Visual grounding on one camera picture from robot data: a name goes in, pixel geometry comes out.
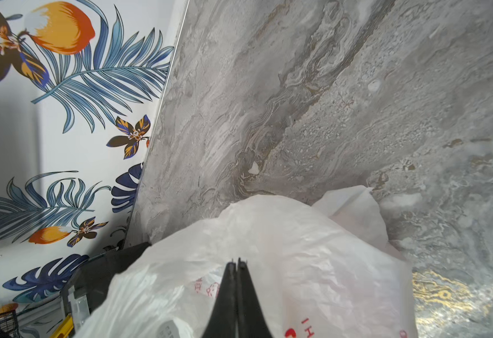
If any black toolbox yellow handle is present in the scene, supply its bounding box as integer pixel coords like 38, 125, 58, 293
47, 242, 149, 337

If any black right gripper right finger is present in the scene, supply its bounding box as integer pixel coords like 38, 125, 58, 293
236, 259, 273, 338

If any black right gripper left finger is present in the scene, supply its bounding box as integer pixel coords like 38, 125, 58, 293
201, 262, 237, 338

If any white plastic bag red print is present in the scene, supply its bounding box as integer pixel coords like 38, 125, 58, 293
77, 186, 418, 337

